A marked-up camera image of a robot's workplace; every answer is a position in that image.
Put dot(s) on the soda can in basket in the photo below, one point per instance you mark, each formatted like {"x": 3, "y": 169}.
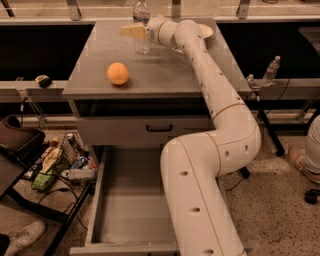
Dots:
{"x": 72, "y": 140}

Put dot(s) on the closed grey middle drawer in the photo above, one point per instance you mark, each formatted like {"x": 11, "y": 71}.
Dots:
{"x": 130, "y": 131}

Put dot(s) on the small black yellow device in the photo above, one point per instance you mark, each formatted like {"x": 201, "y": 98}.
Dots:
{"x": 43, "y": 81}

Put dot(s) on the person leg light trousers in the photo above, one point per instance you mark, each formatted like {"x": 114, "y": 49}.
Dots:
{"x": 312, "y": 151}

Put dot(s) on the grey drawer cabinet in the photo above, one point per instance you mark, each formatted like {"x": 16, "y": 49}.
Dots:
{"x": 162, "y": 83}

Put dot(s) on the white sneaker bottom left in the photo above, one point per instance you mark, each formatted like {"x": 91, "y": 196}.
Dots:
{"x": 16, "y": 241}

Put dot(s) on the orange fruit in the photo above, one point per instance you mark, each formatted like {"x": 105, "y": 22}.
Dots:
{"x": 118, "y": 73}

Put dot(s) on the clear plastic water bottle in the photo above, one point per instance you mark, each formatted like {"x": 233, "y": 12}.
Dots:
{"x": 141, "y": 15}

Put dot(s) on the black drawer handle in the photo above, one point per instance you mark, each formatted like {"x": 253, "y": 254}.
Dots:
{"x": 158, "y": 129}

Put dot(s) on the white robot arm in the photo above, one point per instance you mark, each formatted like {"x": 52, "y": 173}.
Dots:
{"x": 191, "y": 163}

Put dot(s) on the wire basket of snacks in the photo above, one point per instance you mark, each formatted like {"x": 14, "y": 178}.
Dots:
{"x": 60, "y": 156}

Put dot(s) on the open grey bottom drawer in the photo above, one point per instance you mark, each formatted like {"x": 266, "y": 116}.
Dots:
{"x": 135, "y": 214}

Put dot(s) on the tan shoe right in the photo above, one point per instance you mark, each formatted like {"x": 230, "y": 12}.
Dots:
{"x": 297, "y": 159}

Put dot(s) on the water bottle on ledge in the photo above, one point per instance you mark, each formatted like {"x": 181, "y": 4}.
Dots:
{"x": 271, "y": 71}

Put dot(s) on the white bowl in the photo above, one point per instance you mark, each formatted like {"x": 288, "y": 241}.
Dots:
{"x": 206, "y": 33}

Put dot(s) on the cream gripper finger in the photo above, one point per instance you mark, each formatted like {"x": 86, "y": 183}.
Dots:
{"x": 138, "y": 31}

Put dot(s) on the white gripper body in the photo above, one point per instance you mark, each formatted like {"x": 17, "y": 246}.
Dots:
{"x": 153, "y": 30}

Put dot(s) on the black stand leg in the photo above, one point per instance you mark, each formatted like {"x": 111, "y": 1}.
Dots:
{"x": 280, "y": 151}

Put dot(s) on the green snack bag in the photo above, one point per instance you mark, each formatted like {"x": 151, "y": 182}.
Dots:
{"x": 44, "y": 180}

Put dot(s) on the black power adapter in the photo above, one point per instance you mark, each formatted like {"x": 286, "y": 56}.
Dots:
{"x": 244, "y": 172}

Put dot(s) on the black object on floor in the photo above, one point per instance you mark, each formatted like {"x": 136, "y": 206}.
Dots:
{"x": 311, "y": 196}

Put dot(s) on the lying plastic bottle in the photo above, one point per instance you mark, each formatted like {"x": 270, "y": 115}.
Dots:
{"x": 79, "y": 174}

